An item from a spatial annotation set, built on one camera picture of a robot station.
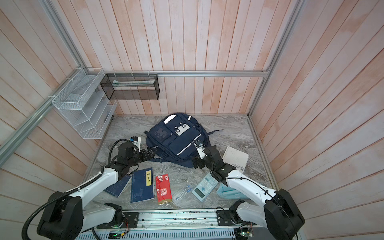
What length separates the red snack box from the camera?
812mm

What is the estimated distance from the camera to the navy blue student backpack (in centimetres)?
95

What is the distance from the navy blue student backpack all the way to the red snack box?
0.12m

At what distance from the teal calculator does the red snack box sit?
0.45 feet

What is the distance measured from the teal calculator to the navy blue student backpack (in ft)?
0.42

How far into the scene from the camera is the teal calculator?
2.67 ft
